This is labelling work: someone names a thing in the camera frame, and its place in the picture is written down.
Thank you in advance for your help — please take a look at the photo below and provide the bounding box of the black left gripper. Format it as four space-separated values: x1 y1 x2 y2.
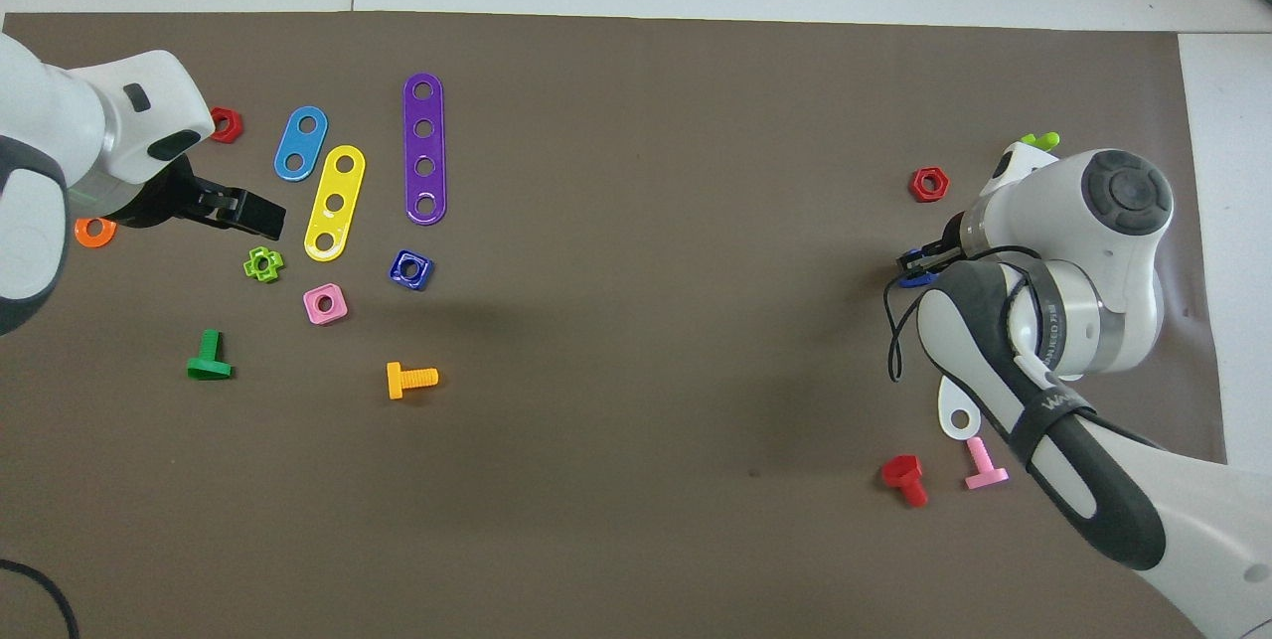
104 157 287 240

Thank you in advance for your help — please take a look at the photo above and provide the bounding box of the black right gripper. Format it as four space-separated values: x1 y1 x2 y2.
897 222 970 272

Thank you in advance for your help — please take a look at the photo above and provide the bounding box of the blue square nut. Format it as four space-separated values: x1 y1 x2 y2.
388 248 435 292

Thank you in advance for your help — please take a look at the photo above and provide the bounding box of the pink square nut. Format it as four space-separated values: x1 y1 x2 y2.
302 282 350 326

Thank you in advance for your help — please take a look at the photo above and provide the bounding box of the green plastic screw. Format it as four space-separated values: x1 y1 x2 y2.
186 328 235 382

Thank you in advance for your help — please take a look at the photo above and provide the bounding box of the red plastic screw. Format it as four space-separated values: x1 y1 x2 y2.
880 454 930 509

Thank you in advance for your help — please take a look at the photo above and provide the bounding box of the orange plastic screw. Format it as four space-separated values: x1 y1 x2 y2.
386 361 440 401

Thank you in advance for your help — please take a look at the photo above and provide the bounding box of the pink plastic screw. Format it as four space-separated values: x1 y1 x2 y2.
964 435 1011 492

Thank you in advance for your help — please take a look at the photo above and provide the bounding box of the blue two-hole plate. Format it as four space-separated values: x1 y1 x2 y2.
273 105 329 183

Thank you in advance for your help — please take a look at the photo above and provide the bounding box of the yellow three-hole plate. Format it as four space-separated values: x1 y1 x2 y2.
303 144 367 263

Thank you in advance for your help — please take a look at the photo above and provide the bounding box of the white curved five-hole plate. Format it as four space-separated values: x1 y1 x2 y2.
937 376 980 441

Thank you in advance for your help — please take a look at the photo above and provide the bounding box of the purple four-hole plate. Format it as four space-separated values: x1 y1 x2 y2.
402 73 448 226

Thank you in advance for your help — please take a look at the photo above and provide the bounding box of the brown table mat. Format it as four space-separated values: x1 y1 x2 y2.
0 11 1248 639

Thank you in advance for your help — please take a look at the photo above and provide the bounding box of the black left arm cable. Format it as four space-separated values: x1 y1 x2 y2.
0 559 80 639

